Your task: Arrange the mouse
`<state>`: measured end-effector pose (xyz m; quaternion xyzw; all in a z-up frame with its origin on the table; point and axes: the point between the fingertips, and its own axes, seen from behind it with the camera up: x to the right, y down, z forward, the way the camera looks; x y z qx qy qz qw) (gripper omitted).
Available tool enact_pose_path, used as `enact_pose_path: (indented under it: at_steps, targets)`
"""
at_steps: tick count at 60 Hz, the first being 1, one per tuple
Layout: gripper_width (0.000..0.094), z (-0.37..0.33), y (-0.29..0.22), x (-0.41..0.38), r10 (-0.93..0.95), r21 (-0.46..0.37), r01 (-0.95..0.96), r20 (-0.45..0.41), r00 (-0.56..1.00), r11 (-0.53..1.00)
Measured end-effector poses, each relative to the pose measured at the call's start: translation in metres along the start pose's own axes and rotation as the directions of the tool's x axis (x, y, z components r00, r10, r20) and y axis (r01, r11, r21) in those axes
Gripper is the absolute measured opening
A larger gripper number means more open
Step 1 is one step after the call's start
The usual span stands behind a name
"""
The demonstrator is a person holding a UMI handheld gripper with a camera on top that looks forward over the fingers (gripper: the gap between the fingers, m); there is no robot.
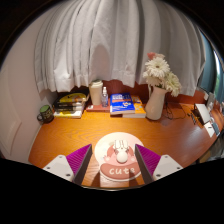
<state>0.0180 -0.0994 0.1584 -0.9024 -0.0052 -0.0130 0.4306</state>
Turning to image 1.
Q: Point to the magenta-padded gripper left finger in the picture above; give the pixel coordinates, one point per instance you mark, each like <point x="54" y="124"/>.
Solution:
<point x="60" y="166"/>

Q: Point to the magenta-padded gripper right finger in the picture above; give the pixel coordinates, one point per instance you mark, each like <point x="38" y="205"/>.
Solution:
<point x="165" y="166"/>

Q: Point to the white computer mouse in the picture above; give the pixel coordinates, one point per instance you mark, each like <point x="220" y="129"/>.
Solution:
<point x="121" y="156"/>

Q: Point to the round white cartoon mouse pad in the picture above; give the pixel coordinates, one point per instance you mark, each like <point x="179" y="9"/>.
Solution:
<point x="106" y="150"/>

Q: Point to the yellow and white book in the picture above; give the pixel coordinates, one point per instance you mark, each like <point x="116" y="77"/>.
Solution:
<point x="66" y="114"/>

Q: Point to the dark mug with green inside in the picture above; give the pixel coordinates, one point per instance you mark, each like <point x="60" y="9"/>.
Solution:
<point x="46" y="114"/>

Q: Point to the small white card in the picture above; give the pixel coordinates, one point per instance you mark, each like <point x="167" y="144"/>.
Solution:
<point x="210" y="129"/>

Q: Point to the orange and white book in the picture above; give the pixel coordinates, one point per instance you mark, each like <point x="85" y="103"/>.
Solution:
<point x="139" y="110"/>

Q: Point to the white ceramic vase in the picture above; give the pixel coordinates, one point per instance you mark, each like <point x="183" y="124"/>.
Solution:
<point x="155" y="105"/>

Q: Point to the thin black book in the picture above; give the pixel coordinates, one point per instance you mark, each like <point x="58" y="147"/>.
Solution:
<point x="68" y="105"/>

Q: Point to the white box device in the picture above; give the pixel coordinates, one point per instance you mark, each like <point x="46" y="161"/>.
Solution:
<point x="202" y="114"/>

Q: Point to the red book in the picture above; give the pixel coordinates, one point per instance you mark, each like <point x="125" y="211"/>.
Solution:
<point x="95" y="108"/>

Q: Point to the yellow and black book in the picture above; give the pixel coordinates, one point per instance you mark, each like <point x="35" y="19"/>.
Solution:
<point x="71" y="98"/>

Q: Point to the blue book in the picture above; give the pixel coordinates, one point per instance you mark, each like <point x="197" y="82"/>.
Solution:
<point x="121" y="105"/>

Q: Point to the clear spray bottle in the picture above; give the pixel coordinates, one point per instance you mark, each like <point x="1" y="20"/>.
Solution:
<point x="104" y="99"/>

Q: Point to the cream tumbler with lid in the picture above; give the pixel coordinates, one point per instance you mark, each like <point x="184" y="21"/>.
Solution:
<point x="96" y="93"/>

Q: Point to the white and pink flowers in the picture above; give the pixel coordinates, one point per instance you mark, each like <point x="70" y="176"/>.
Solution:
<point x="158" y="68"/>

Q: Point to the white pleated curtain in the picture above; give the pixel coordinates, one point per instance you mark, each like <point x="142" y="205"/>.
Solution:
<point x="113" y="43"/>

